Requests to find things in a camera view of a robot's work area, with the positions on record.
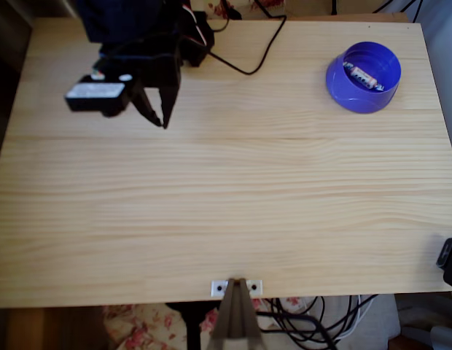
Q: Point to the black side camera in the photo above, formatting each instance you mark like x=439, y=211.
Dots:
x=450, y=255

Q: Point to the white metal bracket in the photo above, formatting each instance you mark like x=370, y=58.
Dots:
x=259, y=283

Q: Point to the black camera module on mount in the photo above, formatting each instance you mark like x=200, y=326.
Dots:
x=94, y=96

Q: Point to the black stand leg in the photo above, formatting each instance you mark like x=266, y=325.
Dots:
x=193, y=328

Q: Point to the purple plastic bowl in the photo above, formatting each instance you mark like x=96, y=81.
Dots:
x=342, y=95

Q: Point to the candy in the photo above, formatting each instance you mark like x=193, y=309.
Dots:
x=361, y=76

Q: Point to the grey stand pole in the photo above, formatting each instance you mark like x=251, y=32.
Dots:
x=235, y=321

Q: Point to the white cushion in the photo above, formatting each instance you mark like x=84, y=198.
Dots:
x=375, y=328

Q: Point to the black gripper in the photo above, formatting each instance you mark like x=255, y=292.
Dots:
x=161, y=74

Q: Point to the floral cloth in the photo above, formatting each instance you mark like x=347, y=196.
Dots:
x=138, y=328

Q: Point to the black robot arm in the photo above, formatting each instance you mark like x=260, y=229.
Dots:
x=120, y=22

